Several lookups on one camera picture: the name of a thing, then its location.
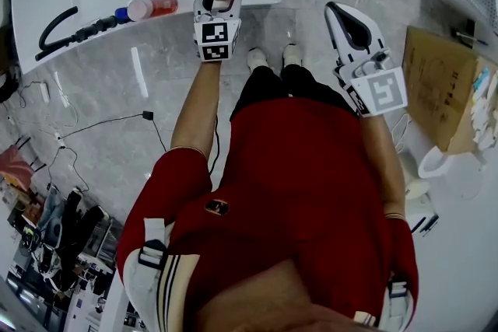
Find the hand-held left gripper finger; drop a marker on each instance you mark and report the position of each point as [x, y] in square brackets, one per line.
[200, 0]
[238, 2]

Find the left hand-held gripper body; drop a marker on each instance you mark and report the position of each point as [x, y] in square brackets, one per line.
[214, 33]

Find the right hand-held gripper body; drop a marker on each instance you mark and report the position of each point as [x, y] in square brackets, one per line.
[381, 89]

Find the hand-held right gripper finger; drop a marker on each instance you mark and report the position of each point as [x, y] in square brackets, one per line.
[336, 35]
[369, 31]

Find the person's right forearm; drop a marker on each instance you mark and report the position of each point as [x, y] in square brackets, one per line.
[383, 159]

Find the person's left forearm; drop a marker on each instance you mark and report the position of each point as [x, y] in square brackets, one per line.
[198, 109]

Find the white shoe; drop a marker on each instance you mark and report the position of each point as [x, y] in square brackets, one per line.
[257, 59]
[292, 55]

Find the large flat cardboard box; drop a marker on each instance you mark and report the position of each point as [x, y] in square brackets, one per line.
[439, 85]

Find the person's black shorts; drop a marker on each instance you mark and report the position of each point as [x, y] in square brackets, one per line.
[295, 89]

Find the blue capped bottle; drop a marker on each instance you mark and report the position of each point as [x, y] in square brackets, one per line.
[122, 13]

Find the black power adapter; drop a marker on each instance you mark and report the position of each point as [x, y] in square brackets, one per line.
[148, 114]

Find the large white toilet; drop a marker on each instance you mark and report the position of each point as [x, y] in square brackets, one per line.
[447, 171]

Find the white paper scraps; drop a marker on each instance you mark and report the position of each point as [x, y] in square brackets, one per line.
[484, 116]

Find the person's red shirt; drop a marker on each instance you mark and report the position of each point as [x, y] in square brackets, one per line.
[292, 175]

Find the dark pen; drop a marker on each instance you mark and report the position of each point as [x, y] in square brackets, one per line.
[418, 224]
[431, 224]

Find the white power strip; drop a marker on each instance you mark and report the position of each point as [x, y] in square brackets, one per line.
[44, 91]

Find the person's head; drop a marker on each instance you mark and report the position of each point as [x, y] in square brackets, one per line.
[280, 299]

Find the pink cushioned chair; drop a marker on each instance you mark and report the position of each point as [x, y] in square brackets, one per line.
[15, 167]

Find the black office chair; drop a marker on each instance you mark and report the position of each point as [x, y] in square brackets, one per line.
[79, 237]

